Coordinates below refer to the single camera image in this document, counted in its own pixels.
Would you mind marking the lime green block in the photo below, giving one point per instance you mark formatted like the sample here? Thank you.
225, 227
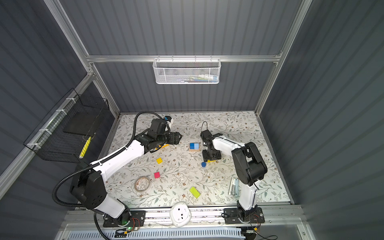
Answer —
195, 192

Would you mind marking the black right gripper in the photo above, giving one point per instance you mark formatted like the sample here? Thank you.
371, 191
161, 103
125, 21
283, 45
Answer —
206, 157

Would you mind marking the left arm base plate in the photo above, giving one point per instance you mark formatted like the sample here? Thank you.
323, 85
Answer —
131, 219

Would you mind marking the black wire basket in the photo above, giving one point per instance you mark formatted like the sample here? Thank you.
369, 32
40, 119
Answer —
62, 137

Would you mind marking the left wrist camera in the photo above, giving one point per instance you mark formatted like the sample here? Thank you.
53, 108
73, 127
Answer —
169, 120

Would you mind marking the magenta cube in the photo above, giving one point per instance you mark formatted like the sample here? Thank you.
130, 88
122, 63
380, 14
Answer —
157, 175

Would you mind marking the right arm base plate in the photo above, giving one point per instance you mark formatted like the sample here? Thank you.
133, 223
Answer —
238, 216

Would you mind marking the clear tape roll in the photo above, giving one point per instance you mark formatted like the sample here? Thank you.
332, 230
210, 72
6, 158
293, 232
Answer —
142, 184

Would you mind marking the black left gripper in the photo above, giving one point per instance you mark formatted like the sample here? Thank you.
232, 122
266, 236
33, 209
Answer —
174, 138

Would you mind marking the white round device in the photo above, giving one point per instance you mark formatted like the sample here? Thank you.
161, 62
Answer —
180, 214

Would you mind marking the wood block with holes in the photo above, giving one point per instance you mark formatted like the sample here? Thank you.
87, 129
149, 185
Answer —
194, 149

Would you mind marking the white wire basket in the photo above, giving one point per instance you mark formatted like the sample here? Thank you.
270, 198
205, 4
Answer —
187, 73

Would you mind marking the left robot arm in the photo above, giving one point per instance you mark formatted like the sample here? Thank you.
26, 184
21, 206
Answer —
89, 187

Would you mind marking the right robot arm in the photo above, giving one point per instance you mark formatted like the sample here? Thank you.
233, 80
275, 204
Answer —
249, 164

